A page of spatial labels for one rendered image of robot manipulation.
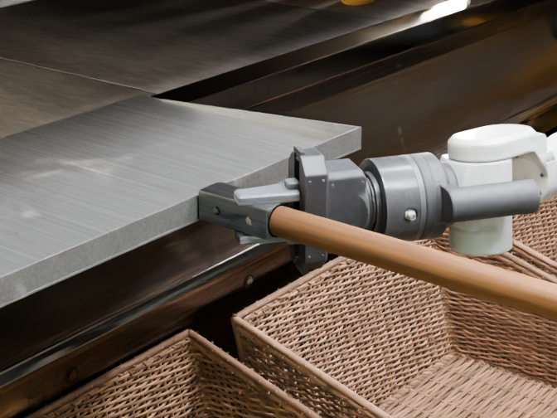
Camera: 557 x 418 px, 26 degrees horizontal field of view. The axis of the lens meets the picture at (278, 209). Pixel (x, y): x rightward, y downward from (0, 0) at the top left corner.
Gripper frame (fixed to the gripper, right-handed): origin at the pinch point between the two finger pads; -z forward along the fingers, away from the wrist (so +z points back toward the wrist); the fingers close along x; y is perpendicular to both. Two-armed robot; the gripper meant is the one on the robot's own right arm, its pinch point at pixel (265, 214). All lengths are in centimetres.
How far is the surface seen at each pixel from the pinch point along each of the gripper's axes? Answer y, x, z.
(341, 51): -67, -2, 32
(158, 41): -81, -2, 6
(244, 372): -36, -38, 7
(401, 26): -80, -2, 47
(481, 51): -99, -12, 72
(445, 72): -90, -13, 61
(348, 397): -30, -41, 20
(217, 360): -39, -37, 4
